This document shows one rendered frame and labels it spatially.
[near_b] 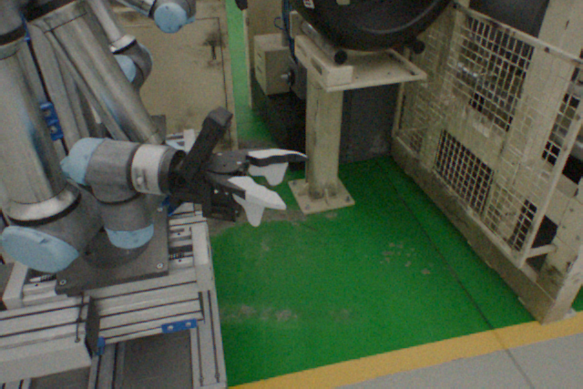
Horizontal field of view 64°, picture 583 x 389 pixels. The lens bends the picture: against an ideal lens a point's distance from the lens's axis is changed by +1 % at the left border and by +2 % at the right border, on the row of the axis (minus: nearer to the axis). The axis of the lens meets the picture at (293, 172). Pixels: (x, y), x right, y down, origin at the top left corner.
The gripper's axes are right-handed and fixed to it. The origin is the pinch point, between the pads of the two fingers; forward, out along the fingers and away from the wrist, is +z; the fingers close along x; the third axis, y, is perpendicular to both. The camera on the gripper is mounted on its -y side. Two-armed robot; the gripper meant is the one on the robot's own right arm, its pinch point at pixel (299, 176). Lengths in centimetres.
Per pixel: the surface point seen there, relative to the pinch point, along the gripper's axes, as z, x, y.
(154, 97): -94, -128, 39
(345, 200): -3, -140, 87
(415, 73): 19, -107, 12
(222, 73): -66, -143, 29
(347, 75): -3, -92, 10
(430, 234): 38, -127, 90
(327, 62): -10, -94, 7
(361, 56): -1, -118, 10
